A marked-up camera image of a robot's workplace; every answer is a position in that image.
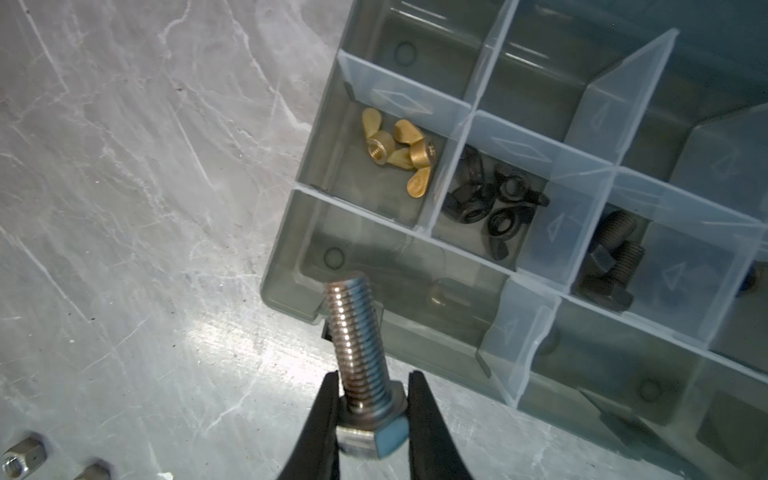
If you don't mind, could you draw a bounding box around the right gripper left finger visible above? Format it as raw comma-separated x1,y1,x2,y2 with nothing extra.
278,371,340,480

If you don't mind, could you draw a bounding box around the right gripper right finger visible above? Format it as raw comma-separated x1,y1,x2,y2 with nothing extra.
408,370,473,480

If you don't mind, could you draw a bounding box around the silver hex bolt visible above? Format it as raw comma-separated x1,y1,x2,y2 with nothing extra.
325,271,409,459

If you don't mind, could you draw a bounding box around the black hex bolt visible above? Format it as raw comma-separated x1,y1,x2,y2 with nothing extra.
577,241,645,312
583,210,637,276

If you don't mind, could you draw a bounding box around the black wing nut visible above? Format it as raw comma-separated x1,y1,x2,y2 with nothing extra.
486,163,550,261
442,145,498,224

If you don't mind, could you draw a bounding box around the brass wing nut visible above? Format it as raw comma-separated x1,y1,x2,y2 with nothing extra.
361,107,437,199

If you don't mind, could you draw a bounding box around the black wing nut front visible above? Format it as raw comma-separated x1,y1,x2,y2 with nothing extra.
442,145,498,224

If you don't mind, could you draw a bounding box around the silver hex nut lowest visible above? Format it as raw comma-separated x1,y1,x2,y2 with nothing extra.
74,461,112,480

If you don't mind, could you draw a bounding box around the clear plastic organizer box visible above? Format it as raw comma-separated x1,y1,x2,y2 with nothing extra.
261,1,767,479

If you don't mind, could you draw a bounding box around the silver hex nut lower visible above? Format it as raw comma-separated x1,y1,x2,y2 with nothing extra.
1,437,47,480

